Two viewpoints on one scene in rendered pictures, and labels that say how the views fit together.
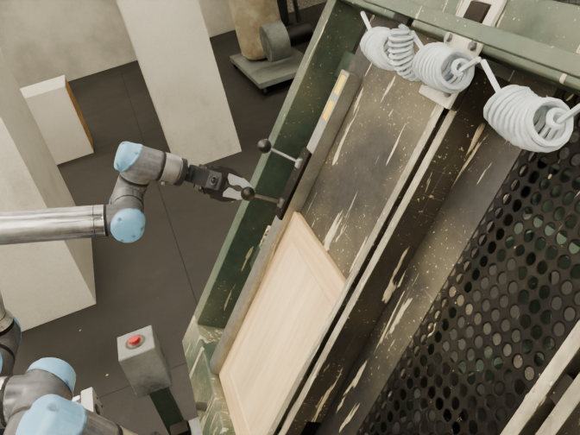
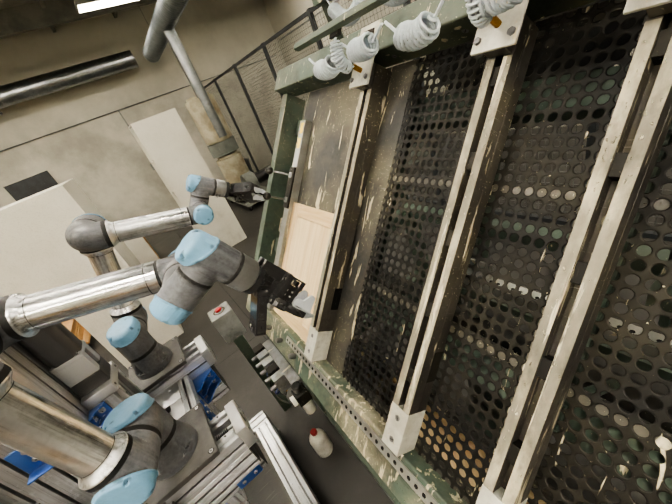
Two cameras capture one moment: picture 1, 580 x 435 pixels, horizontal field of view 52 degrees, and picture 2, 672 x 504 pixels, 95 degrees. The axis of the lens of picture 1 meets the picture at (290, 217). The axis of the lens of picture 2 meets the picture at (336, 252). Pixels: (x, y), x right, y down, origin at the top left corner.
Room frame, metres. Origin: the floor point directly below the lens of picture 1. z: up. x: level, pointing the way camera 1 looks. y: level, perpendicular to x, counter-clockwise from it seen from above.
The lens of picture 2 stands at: (-0.08, 0.26, 1.82)
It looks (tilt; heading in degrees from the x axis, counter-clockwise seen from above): 29 degrees down; 345
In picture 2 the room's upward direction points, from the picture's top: 22 degrees counter-clockwise
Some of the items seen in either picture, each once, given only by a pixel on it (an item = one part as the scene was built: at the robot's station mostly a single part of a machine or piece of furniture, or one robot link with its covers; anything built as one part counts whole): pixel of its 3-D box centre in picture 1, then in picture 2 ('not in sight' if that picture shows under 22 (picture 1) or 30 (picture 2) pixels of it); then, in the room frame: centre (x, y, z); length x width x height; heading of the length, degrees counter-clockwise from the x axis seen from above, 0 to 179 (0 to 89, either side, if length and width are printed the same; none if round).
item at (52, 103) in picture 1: (51, 122); (130, 250); (5.93, 2.10, 0.36); 0.58 x 0.45 x 0.72; 101
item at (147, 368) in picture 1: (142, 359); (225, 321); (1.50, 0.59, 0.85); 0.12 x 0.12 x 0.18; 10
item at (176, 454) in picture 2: not in sight; (164, 443); (0.69, 0.75, 1.09); 0.15 x 0.15 x 0.10
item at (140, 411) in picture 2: not in sight; (138, 423); (0.68, 0.75, 1.20); 0.13 x 0.12 x 0.14; 178
